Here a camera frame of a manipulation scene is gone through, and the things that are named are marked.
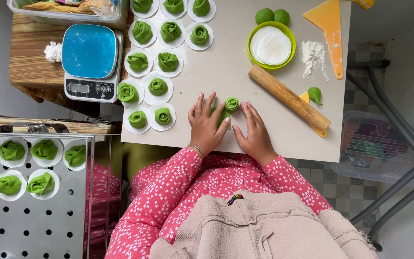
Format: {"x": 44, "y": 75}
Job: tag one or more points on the person's left hand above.
{"x": 203, "y": 129}

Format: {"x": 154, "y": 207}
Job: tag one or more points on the clear plastic container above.
{"x": 67, "y": 18}

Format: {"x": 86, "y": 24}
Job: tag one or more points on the wooden board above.
{"x": 84, "y": 126}

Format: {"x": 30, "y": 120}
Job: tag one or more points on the digital scale with blue top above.
{"x": 88, "y": 50}

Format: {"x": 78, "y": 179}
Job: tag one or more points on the pile of white flour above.
{"x": 313, "y": 54}

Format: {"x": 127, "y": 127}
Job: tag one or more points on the large orange plastic scraper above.
{"x": 325, "y": 21}

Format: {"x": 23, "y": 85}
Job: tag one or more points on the crumpled white tissue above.
{"x": 53, "y": 52}

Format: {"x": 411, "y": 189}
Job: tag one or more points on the stack of white paper rounds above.
{"x": 271, "y": 46}

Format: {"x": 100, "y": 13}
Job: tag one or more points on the orange plastic tool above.
{"x": 365, "y": 3}

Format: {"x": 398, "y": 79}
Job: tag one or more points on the green plastic bowl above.
{"x": 249, "y": 46}

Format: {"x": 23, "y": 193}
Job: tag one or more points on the half-rolled green dough strip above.
{"x": 232, "y": 104}

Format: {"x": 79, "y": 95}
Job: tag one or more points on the small yellow plastic scraper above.
{"x": 304, "y": 97}

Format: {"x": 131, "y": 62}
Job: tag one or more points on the clear plastic storage box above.
{"x": 368, "y": 144}

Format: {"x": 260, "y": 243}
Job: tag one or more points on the wooden side table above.
{"x": 31, "y": 72}

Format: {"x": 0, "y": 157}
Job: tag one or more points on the perforated steel steamer tray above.
{"x": 49, "y": 223}

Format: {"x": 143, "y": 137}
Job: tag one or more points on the person's right hand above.
{"x": 255, "y": 138}

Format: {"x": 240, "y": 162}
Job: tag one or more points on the small green dough scrap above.
{"x": 314, "y": 94}

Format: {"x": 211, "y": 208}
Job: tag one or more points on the wooden rolling pin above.
{"x": 286, "y": 95}

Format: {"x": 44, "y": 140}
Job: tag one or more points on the grey metal chair legs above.
{"x": 408, "y": 177}

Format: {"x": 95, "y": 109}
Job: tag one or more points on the group of green dough roses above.
{"x": 11, "y": 150}
{"x": 142, "y": 32}

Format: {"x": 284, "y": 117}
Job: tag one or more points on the pink star-print clothing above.
{"x": 221, "y": 176}

